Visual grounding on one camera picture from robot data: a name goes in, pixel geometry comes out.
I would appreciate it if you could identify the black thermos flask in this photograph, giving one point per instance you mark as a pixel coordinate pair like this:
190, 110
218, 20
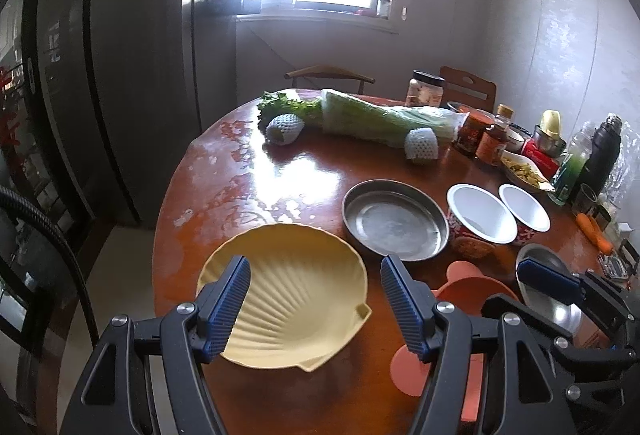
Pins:
604, 153

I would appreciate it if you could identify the red chili sauce jar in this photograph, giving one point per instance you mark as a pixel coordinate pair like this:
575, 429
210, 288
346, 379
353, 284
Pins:
472, 129

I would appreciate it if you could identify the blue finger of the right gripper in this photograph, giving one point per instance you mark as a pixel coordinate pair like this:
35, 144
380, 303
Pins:
499, 305
566, 289

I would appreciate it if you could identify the green leaf lettuce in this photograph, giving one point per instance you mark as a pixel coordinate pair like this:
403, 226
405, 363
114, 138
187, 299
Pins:
275, 104

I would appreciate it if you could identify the white ceramic bowl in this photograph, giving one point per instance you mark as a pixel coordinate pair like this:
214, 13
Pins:
514, 141

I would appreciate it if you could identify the deep steel bowl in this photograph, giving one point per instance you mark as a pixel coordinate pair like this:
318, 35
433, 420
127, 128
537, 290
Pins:
568, 317

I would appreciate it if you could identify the red paper noodle bowl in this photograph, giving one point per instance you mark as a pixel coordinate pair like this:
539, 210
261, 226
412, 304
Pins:
478, 221
529, 214

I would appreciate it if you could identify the red tissue box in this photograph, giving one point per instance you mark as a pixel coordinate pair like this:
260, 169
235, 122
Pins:
546, 164

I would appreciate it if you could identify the small clear plastic cup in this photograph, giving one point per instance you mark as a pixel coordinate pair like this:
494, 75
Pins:
585, 200

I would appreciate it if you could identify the wooden chair with armrest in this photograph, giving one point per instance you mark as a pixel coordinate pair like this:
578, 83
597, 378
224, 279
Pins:
329, 73

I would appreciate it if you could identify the clear jar black lid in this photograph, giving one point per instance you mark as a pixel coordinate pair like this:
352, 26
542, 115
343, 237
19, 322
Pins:
425, 90

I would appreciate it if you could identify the metal tool set case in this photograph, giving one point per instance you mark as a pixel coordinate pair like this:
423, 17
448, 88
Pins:
616, 267

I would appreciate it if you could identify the right foam-netted fruit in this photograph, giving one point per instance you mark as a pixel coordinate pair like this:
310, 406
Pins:
421, 146

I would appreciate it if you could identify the dark grey refrigerator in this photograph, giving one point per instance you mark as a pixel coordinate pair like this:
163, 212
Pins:
100, 100

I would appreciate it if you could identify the dark steel bowl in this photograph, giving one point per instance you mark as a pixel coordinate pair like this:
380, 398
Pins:
457, 106

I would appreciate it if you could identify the wrapped napa cabbage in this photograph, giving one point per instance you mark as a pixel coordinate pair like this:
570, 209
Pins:
348, 115

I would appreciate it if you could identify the green drink plastic bottle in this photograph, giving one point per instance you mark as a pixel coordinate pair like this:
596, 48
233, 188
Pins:
575, 156

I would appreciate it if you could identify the white dish of food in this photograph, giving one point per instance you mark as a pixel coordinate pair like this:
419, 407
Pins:
524, 173

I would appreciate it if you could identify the yellow shell-shaped plate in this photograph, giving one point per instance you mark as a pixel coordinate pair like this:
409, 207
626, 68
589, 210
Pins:
307, 298

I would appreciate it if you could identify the left foam-netted fruit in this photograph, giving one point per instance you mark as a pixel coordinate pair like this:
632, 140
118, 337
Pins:
284, 129

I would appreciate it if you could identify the brown wooden chair back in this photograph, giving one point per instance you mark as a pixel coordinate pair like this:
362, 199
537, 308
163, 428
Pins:
468, 89

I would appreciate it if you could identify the orange carrot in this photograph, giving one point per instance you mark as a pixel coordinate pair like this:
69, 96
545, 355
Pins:
592, 231

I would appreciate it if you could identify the pink pig-shaped plate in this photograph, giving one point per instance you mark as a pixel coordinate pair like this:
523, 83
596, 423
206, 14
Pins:
467, 288

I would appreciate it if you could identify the yellow cup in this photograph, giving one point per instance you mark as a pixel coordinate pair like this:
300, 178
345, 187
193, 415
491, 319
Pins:
551, 123

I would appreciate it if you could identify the small steel cup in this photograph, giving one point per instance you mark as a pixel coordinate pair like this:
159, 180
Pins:
601, 216

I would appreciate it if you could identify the round wooden table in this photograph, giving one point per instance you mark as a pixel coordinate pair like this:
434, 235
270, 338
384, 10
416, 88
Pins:
229, 181

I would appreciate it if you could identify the foam-netted fruit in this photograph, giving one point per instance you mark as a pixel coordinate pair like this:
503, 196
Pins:
284, 129
421, 146

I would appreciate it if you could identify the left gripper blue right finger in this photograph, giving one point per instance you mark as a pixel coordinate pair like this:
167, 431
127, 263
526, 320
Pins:
441, 336

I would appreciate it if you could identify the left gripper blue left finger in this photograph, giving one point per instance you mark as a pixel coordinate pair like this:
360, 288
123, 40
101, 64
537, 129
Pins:
202, 330

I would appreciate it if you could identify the shallow steel round pan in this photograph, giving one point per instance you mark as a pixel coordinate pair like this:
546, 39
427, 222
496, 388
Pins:
389, 217

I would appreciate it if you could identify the brown sauce bottle yellow cap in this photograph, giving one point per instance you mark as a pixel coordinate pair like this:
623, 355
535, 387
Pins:
495, 137

